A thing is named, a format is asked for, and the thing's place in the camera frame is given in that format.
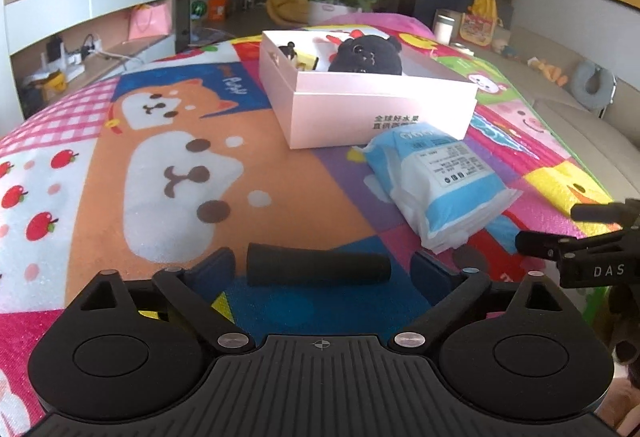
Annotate white power strip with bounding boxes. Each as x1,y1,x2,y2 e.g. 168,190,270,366
80,34,104,60

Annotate pink gift bag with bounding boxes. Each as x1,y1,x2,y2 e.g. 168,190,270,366
127,2,172,42

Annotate white jar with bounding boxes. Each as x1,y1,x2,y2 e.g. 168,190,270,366
433,9,462,44

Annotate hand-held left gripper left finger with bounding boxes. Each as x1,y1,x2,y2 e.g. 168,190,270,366
75,247,257,354

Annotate blue white tissue pack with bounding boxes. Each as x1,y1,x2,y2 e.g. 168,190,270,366
362,122,524,254

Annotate colourful cartoon play mat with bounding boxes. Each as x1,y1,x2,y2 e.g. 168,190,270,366
0,12,617,437

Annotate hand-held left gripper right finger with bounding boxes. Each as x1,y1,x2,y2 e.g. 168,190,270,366
388,249,572,354

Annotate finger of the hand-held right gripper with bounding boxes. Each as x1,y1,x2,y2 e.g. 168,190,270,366
515,229,626,264
571,199,640,224

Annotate orange plush toy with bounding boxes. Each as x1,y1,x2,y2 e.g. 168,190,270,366
530,58,569,87

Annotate pink cardboard box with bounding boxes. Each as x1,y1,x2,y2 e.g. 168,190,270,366
259,28,478,150

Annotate black plush toy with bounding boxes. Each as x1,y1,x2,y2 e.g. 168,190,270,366
327,34,405,76

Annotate black foam cylinder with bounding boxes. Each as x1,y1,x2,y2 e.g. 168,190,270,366
245,243,392,289

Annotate grey neck pillow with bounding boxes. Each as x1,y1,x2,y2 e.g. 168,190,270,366
570,61,617,110

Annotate small black mouse figure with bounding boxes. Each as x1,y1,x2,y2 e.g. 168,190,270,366
277,43,302,66

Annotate white red chicken stick toy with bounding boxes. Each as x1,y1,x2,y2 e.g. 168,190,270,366
322,29,371,48

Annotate white router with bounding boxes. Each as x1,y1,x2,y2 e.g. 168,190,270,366
42,39,82,68

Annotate yellow printed bag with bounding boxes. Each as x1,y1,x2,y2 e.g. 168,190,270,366
460,0,504,48

